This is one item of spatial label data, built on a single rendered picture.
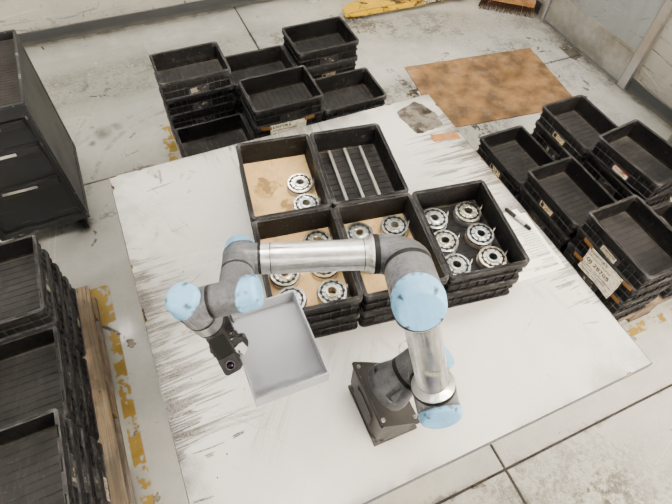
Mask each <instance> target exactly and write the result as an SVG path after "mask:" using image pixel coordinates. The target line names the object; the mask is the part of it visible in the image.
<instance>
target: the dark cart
mask: <svg viewBox="0 0 672 504"><path fill-rule="evenodd" d="M88 217H90V214H89V209H88V204H87V199H86V195H85V190H84V185H83V180H82V175H81V170H80V165H79V160H78V156H77V151H76V147H75V145H74V143H73V141H72V139H71V137H70V135H69V133H68V131H67V129H66V127H65V125H64V123H63V122H62V120H61V118H60V116H59V114H58V112H57V110H56V108H55V106H54V104H53V102H52V100H51V98H50V97H49V95H48V93H47V91H46V89H45V87H44V85H43V83H42V81H41V79H40V77H39V75H38V73H37V71H36V70H35V68H34V66H33V64H32V62H31V60H30V58H29V56H28V54H27V52H26V50H25V48H24V46H23V45H22V43H21V41H20V39H19V37H18V35H17V33H16V31H15V29H13V30H7V31H2V32H0V240H1V241H6V240H9V239H13V238H14V239H16V238H20V237H23V236H25V235H27V234H31V233H34V232H38V231H41V230H45V229H49V228H52V227H56V226H59V225H63V224H67V223H70V222H74V221H77V220H79V223H80V224H81V225H82V227H83V228H84V229H86V228H89V227H90V226H89V223H88V221H87V220H88V219H87V218H88Z"/></svg>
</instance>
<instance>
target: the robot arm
mask: <svg viewBox="0 0 672 504"><path fill-rule="evenodd" d="M358 270H368V271H369V272H370V273H371V274H382V275H384V276H385V280H386V284H387V288H388V292H389V297H390V302H391V309H392V312H393V314H394V317H395V321H396V323H397V324H398V325H399V327H401V328H402V329H404V331H405V336H406V340H407V345H408V348H407V349H405V350H404V351H403V352H401V353H400V354H399V355H397V356H396V357H395V358H393V359H391V360H388V361H384V362H381V363H378V364H375V365H374V366H373V367H371V368H370V369H369V371H368V381H369V384H370V387H371V389H372V391H373V393H374V395H375V396H376V398H377V399H378V400H379V401H380V402H381V403H382V404H383V405H384V406H385V407H386V408H388V409H390V410H392V411H399V410H401V409H402V408H404V407H405V406H406V405H407V403H408V402H409V400H410V399H411V397H412V396H413V398H414V402H415V406H416V410H417V414H418V415H417V417H418V418H419V421H420V424H421V425H422V426H424V427H425V428H429V429H442V428H446V427H449V426H452V425H454V424H455V423H457V422H458V421H459V420H460V419H461V418H462V415H463V412H462V406H461V405H460V402H459V399H458V395H457V389H456V382H455V378H454V376H453V374H452V373H451V372H450V371H449V369H450V368H452V367H453V366H454V364H455V361H454V358H453V356H452V354H451V353H450V351H449V350H448V349H447V348H446V346H445V345H444V343H443V337H442V330H441V323H442V321H443V320H444V317H445V315H446V312H447V308H448V303H447V295H446V292H445V289H444V287H443V285H442V284H441V281H440V278H439V276H438V273H437V271H436V268H435V265H434V263H433V259H432V257H431V254H430V253H429V251H428V250H427V249H426V247H425V246H423V245H422V244H421V243H419V242H418V241H416V240H414V239H411V238H408V237H404V236H400V235H393V234H370V235H369V236H368V237H367V238H366V239H340V240H314V241H288V242H262V243H255V242H254V241H253V239H252V238H250V237H249V236H245V235H242V234H239V235H234V236H232V237H230V238H229V239H228V240H227V242H226V244H225V248H224V250H223V253H222V265H221V271H220V277H219V282H217V283H212V284H208V285H204V286H200V287H197V286H196V285H194V284H192V283H190V282H179V283H177V284H175V285H173V286H172V287H171V288H170V289H169V290H168V292H167V294H166V297H165V306H166V309H167V310H168V311H169V312H170V313H171V314H172V316H173V317H174V318H175V319H176V320H179V321H180V322H181V323H183V324H184V325H185V326H186V328H187V329H190V330H192V331H193V332H194V333H195V334H197V335H198V336H200V337H202V338H204V339H206V341H207V343H208V344H209V349H210V353H211V354H213V356H214V357H215V358H216V359H217V361H218V363H219V365H220V367H221V368H222V370H223V372H224V374H225V375H227V376H229V375H231V374H233V373H235V372H237V371H239V370H240V369H241V368H242V366H243V363H242V361H241V359H240V354H238V353H237V351H236V350H239V352H240V353H241V354H242V356H243V355H245V353H246V351H247V349H248V339H247V336H246V335H245V333H242V332H241V333H238V331H237V330H234V326H233V324H232V322H233V323H235V322H234V320H233V318H232V315H233V314H238V313H246V312H248V311H250V310H253V309H257V308H260V307H261V306H262V305H263V302H264V295H263V288H262V284H261V281H260V279H259V278H258V276H257V275H259V274H283V273H308V272H333V271H358ZM229 316H230V317H229ZM231 321H232V322H231ZM235 349H236V350H235Z"/></svg>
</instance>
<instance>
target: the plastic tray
mask: <svg viewBox="0 0 672 504"><path fill-rule="evenodd" d="M232 318H233V320H234V322H235V323H233V322H232V321H231V322H232V324H233V326H234V330H237V331H238V333H241V332H242V333H245V335H246V336H247V339H248V349H247V351H246V353H245V355H243V356H242V354H241V353H240V352H239V350H238V353H239V354H240V359H241V361H242V363H243V368H244V371H245V374H246V377H247V380H248V383H249V386H250V389H251V392H252V395H253V398H254V401H255V404H256V407H258V406H261V405H264V404H266V403H269V402H272V401H274V400H277V399H280V398H282V397H285V396H288V395H290V394H293V393H296V392H299V391H301V390H304V389H307V388H309V387H312V386H315V385H317V384H320V383H323V382H325V381H328V380H329V374H330V372H329V370H328V368H327V365H326V363H325V361H324V358H323V356H322V354H321V351H320V349H319V347H318V344H317V342H316V340H315V337H314V335H313V333H312V330H311V328H310V326H309V323H308V321H307V319H306V316H305V314H304V312H303V309H302V307H301V305H300V302H299V300H298V298H297V295H296V293H295V291H294V290H291V291H288V292H285V293H282V294H278V295H275V296H272V297H269V298H266V299H264V302H263V305H262V306H261V307H260V308H257V309H253V310H250V311H248V312H246V313H238V314H233V315H232Z"/></svg>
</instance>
